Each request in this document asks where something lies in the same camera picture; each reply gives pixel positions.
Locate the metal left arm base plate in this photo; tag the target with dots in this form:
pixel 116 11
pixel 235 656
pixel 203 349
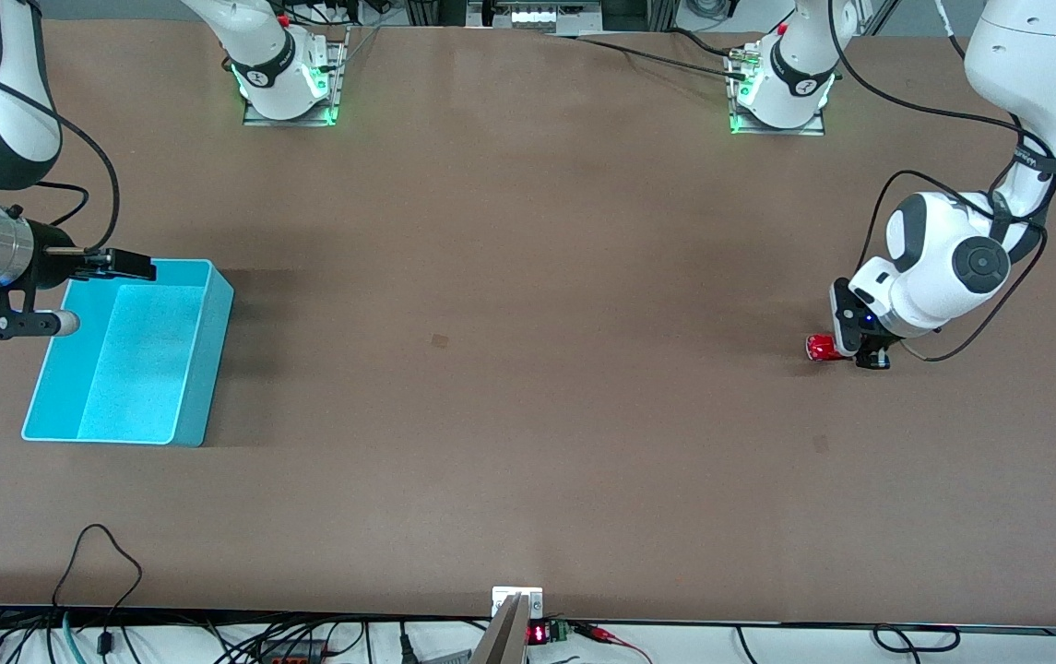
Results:
pixel 781 131

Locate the red beetle toy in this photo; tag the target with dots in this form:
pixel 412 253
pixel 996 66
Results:
pixel 821 348

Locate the orange connector block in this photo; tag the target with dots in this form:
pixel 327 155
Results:
pixel 292 657

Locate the red digit display module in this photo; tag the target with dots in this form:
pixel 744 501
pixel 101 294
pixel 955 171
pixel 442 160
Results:
pixel 539 634

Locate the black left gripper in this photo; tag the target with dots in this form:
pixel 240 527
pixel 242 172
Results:
pixel 876 354

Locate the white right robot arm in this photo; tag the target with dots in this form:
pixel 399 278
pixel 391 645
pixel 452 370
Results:
pixel 25 101

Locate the grey metal background equipment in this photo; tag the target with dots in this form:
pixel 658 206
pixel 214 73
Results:
pixel 537 17

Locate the blue plastic box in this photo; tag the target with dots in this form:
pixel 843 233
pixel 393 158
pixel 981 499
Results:
pixel 149 360

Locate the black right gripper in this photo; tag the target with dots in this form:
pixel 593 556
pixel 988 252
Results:
pixel 54 264

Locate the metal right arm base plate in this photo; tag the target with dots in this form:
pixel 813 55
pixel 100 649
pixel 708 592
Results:
pixel 292 121

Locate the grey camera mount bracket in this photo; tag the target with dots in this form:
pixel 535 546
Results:
pixel 514 636

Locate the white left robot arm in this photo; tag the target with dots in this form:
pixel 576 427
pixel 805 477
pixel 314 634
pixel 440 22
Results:
pixel 1026 55

